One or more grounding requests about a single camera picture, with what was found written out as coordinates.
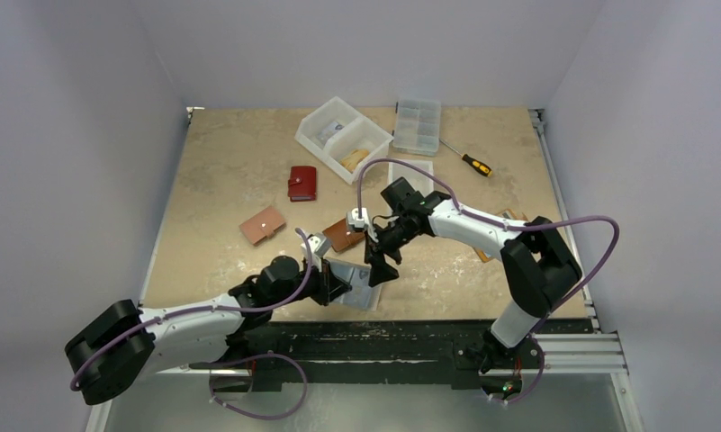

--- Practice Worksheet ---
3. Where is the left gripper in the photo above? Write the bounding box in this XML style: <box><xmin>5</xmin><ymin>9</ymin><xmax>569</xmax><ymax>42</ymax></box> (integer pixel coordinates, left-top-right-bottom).
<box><xmin>270</xmin><ymin>255</ymin><xmax>350</xmax><ymax>309</ymax></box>

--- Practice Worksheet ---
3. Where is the tan card holder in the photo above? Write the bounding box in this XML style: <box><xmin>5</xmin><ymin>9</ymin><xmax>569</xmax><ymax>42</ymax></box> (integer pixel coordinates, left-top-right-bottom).
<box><xmin>473</xmin><ymin>208</ymin><xmax>528</xmax><ymax>263</ymax></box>

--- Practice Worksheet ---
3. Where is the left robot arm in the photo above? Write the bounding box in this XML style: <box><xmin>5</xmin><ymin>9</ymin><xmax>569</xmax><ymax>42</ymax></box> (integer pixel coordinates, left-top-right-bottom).
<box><xmin>64</xmin><ymin>256</ymin><xmax>352</xmax><ymax>406</ymax></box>

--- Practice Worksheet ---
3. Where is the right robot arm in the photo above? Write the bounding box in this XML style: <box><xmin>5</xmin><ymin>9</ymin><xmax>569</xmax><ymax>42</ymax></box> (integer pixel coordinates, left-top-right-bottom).
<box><xmin>347</xmin><ymin>178</ymin><xmax>581</xmax><ymax>366</ymax></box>

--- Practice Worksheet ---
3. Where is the brown card holder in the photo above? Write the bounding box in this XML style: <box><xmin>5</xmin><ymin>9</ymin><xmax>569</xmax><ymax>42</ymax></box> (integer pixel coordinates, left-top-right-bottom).
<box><xmin>322</xmin><ymin>219</ymin><xmax>365</xmax><ymax>253</ymax></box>

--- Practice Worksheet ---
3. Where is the pink card holder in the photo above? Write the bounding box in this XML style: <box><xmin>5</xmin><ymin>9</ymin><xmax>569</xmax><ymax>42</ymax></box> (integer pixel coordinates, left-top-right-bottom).
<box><xmin>239</xmin><ymin>206</ymin><xmax>286</xmax><ymax>246</ymax></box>

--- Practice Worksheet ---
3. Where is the red card holder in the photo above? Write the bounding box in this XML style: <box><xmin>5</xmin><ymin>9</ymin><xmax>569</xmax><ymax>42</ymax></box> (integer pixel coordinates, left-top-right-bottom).
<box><xmin>287</xmin><ymin>166</ymin><xmax>317</xmax><ymax>203</ymax></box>

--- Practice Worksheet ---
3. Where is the card in bin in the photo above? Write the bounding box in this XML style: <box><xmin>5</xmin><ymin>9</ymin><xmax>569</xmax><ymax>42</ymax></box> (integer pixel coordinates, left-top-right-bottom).
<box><xmin>315</xmin><ymin>121</ymin><xmax>344</xmax><ymax>146</ymax></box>

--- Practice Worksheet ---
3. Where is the white small bin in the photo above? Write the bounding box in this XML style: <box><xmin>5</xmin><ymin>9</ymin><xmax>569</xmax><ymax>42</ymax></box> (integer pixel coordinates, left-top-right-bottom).
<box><xmin>387</xmin><ymin>159</ymin><xmax>435</xmax><ymax>196</ymax></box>

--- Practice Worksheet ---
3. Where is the yellow item in bin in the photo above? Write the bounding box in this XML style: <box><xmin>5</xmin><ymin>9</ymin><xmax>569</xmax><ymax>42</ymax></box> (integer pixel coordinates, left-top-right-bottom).
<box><xmin>339</xmin><ymin>148</ymin><xmax>369</xmax><ymax>173</ymax></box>

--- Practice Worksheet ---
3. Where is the yellow black screwdriver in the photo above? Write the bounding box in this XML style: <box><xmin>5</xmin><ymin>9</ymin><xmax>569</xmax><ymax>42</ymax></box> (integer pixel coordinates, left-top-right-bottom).
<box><xmin>439</xmin><ymin>139</ymin><xmax>493</xmax><ymax>177</ymax></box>

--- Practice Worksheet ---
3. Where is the white divided bin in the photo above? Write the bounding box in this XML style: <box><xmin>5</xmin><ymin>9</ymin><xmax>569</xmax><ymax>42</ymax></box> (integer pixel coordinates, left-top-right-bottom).
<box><xmin>294</xmin><ymin>96</ymin><xmax>392</xmax><ymax>185</ymax></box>

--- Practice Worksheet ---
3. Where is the clear compartment organizer box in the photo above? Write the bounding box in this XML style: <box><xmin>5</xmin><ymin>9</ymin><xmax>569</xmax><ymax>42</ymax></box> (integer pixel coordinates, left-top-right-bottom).
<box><xmin>392</xmin><ymin>99</ymin><xmax>442</xmax><ymax>157</ymax></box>

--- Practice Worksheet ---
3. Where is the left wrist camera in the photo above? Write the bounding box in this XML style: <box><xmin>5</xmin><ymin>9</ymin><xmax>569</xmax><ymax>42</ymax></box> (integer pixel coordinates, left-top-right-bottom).
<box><xmin>302</xmin><ymin>233</ymin><xmax>331</xmax><ymax>267</ymax></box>

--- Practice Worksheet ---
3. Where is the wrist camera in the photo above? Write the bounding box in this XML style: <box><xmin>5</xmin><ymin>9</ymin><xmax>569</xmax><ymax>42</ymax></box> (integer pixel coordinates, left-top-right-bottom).
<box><xmin>346</xmin><ymin>207</ymin><xmax>374</xmax><ymax>237</ymax></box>
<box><xmin>302</xmin><ymin>233</ymin><xmax>331</xmax><ymax>267</ymax></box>

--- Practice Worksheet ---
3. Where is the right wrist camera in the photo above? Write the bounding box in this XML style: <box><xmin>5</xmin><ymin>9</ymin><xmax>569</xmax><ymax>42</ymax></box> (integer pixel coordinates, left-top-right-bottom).
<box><xmin>346</xmin><ymin>207</ymin><xmax>374</xmax><ymax>237</ymax></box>

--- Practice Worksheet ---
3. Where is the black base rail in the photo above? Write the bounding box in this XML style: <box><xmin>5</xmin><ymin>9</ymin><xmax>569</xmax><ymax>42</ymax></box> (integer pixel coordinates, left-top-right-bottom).
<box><xmin>175</xmin><ymin>319</ymin><xmax>594</xmax><ymax>393</ymax></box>

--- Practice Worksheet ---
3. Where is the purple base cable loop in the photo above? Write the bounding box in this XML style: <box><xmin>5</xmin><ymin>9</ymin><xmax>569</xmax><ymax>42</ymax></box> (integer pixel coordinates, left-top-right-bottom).
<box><xmin>208</xmin><ymin>351</ymin><xmax>309</xmax><ymax>421</ymax></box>

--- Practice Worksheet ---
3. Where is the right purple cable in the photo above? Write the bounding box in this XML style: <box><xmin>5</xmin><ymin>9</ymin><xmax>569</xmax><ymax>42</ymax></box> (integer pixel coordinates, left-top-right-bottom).
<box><xmin>356</xmin><ymin>157</ymin><xmax>621</xmax><ymax>335</ymax></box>

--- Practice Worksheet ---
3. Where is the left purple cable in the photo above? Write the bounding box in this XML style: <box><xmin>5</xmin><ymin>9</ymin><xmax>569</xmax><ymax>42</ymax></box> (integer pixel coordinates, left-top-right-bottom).
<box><xmin>69</xmin><ymin>227</ymin><xmax>315</xmax><ymax>392</ymax></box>

